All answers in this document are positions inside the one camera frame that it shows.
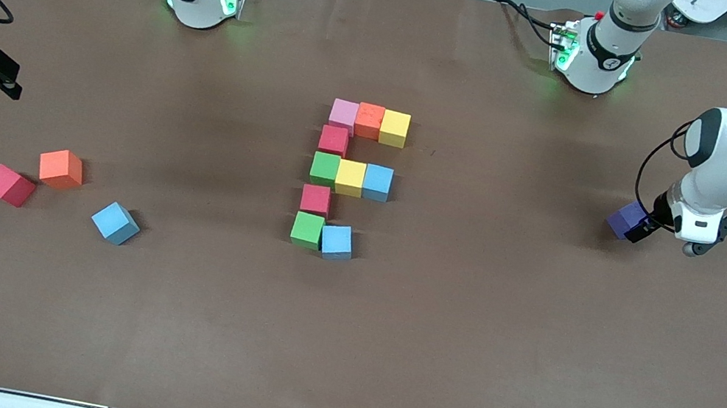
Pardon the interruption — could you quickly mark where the black arm base cable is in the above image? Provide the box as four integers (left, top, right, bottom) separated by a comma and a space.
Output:
489, 0, 565, 48

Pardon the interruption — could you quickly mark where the green foam block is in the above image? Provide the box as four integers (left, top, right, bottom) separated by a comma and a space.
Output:
288, 210, 329, 252
308, 150, 343, 190

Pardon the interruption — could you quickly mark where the purple foam block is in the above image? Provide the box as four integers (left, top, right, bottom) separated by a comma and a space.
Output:
603, 196, 650, 244

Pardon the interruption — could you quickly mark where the brown table cover sheet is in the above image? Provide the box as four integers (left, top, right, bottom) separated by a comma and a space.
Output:
0, 0, 727, 408

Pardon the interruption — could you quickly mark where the red foam block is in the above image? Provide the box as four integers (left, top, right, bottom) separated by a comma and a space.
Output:
0, 163, 40, 211
299, 183, 334, 219
317, 124, 351, 158

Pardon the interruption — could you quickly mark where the yellow foam block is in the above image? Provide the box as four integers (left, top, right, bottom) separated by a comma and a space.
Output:
333, 158, 369, 199
376, 109, 413, 150

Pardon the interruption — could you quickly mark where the white background machine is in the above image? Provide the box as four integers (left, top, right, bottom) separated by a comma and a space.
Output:
667, 0, 727, 35

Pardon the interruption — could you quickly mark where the pink foam block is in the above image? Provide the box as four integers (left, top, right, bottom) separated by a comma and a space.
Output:
326, 97, 361, 138

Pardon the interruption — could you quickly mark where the orange foam block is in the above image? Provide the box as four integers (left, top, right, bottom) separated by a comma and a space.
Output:
353, 102, 387, 142
35, 145, 88, 194

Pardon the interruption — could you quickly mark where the blue foam block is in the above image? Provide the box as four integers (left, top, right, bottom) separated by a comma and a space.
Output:
317, 222, 358, 264
360, 163, 396, 204
88, 198, 144, 248

